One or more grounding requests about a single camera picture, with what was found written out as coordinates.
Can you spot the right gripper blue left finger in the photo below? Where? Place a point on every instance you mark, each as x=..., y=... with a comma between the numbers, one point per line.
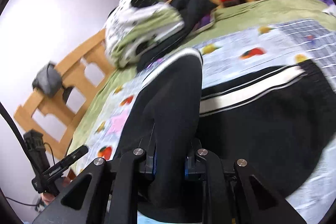
x=151, y=164

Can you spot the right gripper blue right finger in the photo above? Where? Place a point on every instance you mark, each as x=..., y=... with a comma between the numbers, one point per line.
x=189, y=165

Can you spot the black pants with white stripes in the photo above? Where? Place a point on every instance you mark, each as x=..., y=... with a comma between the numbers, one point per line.
x=255, y=139

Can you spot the person left hand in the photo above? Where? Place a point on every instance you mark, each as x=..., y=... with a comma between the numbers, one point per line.
x=47, y=198

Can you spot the grey bag on bedpost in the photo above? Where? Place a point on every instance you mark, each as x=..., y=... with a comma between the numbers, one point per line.
x=48, y=80

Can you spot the folded white green quilt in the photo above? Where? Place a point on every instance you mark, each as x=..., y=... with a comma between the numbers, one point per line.
x=136, y=26

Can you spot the fruit print grid blanket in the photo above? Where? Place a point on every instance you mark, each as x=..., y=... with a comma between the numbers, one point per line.
x=226, y=58

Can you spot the black jacket pile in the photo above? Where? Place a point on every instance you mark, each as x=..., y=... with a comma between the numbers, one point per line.
x=192, y=11

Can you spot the green bed sheet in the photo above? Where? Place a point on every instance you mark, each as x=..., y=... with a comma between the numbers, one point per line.
x=227, y=21

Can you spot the white dotted pillow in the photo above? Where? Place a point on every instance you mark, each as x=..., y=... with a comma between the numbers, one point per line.
x=331, y=10

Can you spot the wooden bed frame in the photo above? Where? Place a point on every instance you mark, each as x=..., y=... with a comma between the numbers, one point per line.
x=72, y=71

